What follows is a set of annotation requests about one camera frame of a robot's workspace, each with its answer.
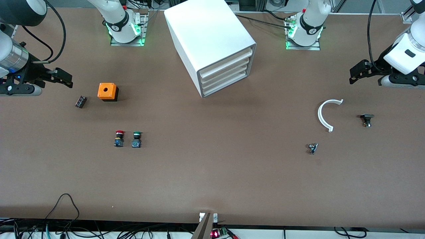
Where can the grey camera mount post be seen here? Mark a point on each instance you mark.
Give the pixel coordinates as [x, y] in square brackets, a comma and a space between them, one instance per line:
[203, 230]

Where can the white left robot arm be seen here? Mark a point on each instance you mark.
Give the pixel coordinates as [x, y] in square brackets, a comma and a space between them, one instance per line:
[310, 30]

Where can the black cylindrical capacitor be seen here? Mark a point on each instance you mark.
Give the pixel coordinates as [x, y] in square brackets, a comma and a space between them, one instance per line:
[80, 102]

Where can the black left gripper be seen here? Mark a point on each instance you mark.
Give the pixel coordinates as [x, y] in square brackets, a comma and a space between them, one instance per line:
[379, 65]

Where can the small metal toggle switch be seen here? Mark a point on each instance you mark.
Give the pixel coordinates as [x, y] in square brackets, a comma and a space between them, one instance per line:
[312, 147]

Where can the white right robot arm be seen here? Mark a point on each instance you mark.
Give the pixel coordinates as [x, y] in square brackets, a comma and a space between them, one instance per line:
[119, 26]

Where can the white curved plastic arc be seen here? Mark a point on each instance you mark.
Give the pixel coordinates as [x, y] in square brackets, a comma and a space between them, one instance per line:
[319, 114]

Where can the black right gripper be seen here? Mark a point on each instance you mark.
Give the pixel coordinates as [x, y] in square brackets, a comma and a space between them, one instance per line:
[32, 70]

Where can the green push button switch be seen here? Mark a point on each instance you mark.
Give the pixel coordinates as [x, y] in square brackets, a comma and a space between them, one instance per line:
[136, 143]

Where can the black push button switch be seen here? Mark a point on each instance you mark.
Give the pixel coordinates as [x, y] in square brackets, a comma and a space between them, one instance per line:
[367, 117]

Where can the circuit board with red light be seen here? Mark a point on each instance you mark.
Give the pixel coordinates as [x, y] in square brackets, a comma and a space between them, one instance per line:
[215, 234]

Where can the aluminium frame profile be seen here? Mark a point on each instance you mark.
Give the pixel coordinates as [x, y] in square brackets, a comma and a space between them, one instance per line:
[15, 31]
[406, 17]

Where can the aluminium arm base plate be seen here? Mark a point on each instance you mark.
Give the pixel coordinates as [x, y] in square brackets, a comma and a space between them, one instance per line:
[315, 48]
[116, 43]

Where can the red push button switch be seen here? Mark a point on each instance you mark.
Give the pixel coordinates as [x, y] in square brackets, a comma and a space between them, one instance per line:
[119, 142]

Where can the orange box with hole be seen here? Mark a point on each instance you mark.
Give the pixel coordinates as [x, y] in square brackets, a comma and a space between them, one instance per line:
[106, 90]

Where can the white mounting bracket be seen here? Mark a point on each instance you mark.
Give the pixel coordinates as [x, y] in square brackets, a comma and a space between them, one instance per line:
[215, 217]

